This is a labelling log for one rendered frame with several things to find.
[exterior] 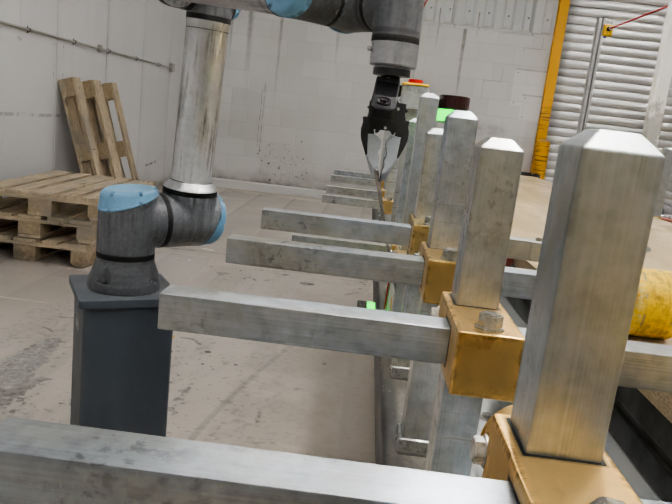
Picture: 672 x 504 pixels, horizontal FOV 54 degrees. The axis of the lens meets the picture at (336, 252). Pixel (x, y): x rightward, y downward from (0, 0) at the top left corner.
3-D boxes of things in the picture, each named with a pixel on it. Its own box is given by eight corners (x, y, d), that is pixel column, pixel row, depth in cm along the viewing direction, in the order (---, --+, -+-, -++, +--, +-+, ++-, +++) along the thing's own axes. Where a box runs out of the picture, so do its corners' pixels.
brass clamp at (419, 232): (405, 257, 98) (410, 223, 97) (401, 240, 111) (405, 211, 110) (447, 262, 97) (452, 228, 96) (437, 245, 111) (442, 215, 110)
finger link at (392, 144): (394, 180, 132) (399, 134, 130) (395, 183, 126) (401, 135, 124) (378, 179, 132) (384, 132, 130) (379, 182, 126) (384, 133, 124)
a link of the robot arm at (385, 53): (421, 43, 119) (368, 38, 119) (417, 71, 120) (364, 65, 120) (417, 48, 128) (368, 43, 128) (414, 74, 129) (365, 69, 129)
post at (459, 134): (395, 484, 85) (449, 109, 76) (394, 470, 89) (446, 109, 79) (422, 487, 85) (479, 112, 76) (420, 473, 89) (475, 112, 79)
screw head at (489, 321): (477, 331, 48) (480, 315, 48) (473, 322, 50) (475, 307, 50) (506, 334, 48) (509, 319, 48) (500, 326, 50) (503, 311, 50)
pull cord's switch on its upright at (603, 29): (566, 217, 376) (603, 15, 354) (559, 213, 390) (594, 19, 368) (580, 218, 375) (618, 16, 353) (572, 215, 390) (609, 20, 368)
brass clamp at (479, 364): (440, 394, 49) (450, 329, 48) (425, 335, 62) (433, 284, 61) (524, 404, 48) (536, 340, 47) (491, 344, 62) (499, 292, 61)
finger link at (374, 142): (377, 179, 132) (383, 132, 130) (378, 182, 126) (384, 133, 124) (362, 177, 132) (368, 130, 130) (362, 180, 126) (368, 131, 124)
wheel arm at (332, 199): (321, 204, 251) (322, 193, 250) (321, 203, 254) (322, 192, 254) (434, 218, 250) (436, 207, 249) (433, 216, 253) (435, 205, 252)
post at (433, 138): (388, 416, 110) (428, 127, 101) (387, 407, 114) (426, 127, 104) (409, 418, 110) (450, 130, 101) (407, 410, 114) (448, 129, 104)
